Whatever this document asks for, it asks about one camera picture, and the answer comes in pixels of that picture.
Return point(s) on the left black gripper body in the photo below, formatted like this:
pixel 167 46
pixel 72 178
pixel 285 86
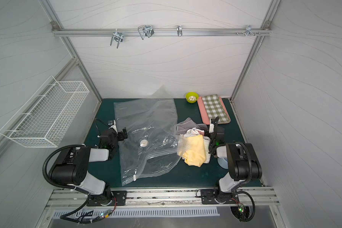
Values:
pixel 121 134

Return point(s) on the light blue mug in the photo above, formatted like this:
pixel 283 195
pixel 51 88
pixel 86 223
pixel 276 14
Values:
pixel 223 163

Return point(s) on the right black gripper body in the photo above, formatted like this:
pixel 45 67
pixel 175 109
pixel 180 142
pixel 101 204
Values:
pixel 214 134

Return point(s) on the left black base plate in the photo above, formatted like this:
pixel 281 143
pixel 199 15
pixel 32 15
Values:
pixel 108 199

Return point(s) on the white vented cable duct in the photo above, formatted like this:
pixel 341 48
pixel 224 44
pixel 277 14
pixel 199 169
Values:
pixel 183 212

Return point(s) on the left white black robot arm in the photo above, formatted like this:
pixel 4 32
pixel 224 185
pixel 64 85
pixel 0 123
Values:
pixel 67 167

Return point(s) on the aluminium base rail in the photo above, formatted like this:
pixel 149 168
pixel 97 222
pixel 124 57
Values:
pixel 187 197

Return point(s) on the green checkered cloth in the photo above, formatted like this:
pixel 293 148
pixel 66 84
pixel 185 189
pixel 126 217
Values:
pixel 214 108

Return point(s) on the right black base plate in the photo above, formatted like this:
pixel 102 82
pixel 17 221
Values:
pixel 213 196

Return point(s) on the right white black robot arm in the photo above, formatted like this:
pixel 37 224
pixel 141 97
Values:
pixel 242 163

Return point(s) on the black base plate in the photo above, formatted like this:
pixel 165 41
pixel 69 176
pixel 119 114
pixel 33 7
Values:
pixel 213 196
pixel 108 199

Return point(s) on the aluminium cross rail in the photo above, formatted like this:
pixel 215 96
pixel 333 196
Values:
pixel 158 32

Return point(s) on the pink tray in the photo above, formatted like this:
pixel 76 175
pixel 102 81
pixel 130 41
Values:
pixel 203 112

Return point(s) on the yellow towel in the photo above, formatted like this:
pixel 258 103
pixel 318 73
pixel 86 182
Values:
pixel 192 150

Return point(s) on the green small bowl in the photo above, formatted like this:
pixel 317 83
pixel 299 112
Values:
pixel 191 97

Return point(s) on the metal hook clamp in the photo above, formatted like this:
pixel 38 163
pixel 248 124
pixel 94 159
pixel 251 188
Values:
pixel 117 38
pixel 248 32
pixel 179 30
pixel 145 31

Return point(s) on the grey towel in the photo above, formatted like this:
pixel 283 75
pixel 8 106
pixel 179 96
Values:
pixel 182 127

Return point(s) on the white wire basket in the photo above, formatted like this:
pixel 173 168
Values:
pixel 44 119

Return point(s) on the clear plastic vacuum bag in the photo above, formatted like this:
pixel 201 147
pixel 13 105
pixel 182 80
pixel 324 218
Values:
pixel 152 147

